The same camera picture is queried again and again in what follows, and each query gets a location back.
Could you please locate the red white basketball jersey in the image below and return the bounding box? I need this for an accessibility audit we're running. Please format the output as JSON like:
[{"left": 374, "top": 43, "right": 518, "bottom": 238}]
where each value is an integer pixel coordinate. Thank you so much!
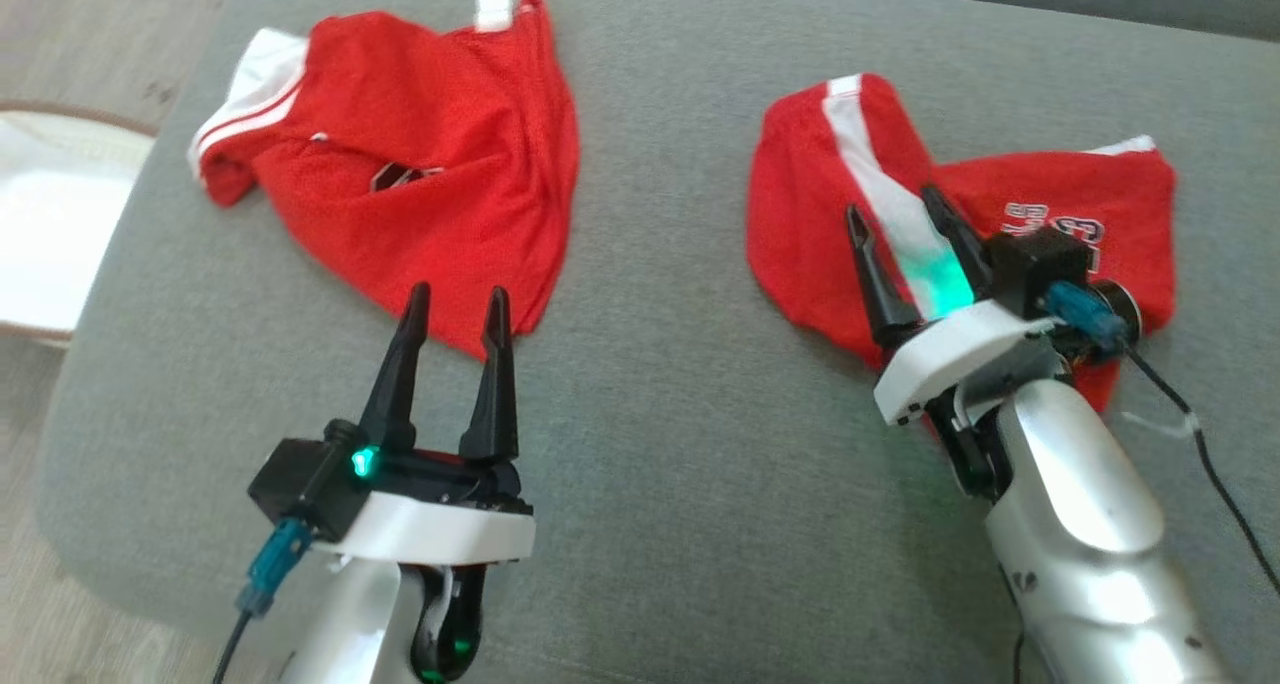
[{"left": 188, "top": 0, "right": 581, "bottom": 360}]

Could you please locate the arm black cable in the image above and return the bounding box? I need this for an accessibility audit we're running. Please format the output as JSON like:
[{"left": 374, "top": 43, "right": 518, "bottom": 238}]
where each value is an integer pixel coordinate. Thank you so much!
[
  {"left": 1125, "top": 344, "right": 1280, "bottom": 595},
  {"left": 210, "top": 609, "right": 251, "bottom": 684}
]

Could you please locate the teal left cable connector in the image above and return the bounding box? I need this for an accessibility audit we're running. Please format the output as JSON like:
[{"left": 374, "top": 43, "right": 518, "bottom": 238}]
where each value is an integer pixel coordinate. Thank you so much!
[{"left": 236, "top": 519, "right": 313, "bottom": 617}]

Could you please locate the white tie on right cable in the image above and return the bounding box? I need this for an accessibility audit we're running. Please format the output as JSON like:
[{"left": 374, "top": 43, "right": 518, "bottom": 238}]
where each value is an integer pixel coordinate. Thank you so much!
[{"left": 1120, "top": 411, "right": 1199, "bottom": 440}]

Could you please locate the red basketball shorts white stripe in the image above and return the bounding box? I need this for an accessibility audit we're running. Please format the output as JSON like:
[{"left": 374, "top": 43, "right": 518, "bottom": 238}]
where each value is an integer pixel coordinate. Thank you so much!
[{"left": 745, "top": 72, "right": 1179, "bottom": 415}]

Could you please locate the teal cable connector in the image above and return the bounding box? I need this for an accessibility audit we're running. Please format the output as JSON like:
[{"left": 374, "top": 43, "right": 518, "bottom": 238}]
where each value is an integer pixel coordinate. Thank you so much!
[
  {"left": 1045, "top": 282, "right": 1129, "bottom": 355},
  {"left": 236, "top": 519, "right": 313, "bottom": 617}
]

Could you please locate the grey fabric sofa seat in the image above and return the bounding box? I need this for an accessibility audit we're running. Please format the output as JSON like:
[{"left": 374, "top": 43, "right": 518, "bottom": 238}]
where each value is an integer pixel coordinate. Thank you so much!
[{"left": 30, "top": 0, "right": 1280, "bottom": 684}]

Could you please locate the white laundry basket brown rim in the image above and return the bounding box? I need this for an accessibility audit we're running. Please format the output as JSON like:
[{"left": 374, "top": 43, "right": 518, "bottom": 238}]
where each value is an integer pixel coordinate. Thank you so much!
[{"left": 0, "top": 99, "right": 159, "bottom": 350}]

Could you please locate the teal right cable connector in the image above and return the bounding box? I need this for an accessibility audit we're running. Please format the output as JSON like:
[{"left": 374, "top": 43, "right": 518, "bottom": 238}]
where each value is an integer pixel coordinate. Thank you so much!
[{"left": 1045, "top": 282, "right": 1129, "bottom": 355}]

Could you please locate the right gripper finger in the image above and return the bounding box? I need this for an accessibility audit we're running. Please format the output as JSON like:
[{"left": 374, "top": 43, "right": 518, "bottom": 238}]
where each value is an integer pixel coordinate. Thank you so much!
[
  {"left": 920, "top": 184, "right": 996, "bottom": 300},
  {"left": 845, "top": 204, "right": 926, "bottom": 353}
]

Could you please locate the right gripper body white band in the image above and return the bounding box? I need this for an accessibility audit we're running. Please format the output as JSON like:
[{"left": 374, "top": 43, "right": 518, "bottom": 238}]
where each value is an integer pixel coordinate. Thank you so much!
[{"left": 873, "top": 282, "right": 1143, "bottom": 427}]

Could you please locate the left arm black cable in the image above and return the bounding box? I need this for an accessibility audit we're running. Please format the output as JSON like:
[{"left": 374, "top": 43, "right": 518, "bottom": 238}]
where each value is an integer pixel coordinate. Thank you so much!
[{"left": 210, "top": 609, "right": 251, "bottom": 684}]

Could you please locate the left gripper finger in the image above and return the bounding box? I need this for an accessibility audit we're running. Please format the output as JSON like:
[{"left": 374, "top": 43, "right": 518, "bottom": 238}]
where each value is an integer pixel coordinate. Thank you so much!
[
  {"left": 358, "top": 282, "right": 432, "bottom": 453},
  {"left": 458, "top": 286, "right": 521, "bottom": 463}
]

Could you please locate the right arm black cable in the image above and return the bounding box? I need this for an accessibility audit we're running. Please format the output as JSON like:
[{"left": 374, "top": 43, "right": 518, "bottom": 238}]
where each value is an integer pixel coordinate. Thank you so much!
[{"left": 1125, "top": 344, "right": 1280, "bottom": 595}]

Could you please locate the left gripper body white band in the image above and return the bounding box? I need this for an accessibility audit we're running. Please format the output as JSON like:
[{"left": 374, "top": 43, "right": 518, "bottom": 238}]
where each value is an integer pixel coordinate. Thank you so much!
[{"left": 312, "top": 448, "right": 537, "bottom": 567}]

